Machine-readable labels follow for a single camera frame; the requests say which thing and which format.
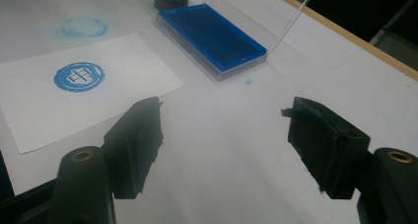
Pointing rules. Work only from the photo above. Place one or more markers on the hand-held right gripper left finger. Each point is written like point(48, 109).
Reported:
point(134, 148)

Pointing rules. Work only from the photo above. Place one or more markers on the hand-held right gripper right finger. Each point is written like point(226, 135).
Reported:
point(328, 148)

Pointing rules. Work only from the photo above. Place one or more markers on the blue ink pad clear case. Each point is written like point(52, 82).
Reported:
point(217, 39)

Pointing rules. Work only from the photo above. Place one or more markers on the black round stamp cap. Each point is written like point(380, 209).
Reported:
point(171, 5)

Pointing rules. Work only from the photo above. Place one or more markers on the white paper sheet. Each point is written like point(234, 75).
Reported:
point(108, 95)

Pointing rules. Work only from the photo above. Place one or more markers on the white table cover sheet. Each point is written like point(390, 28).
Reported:
point(230, 151)

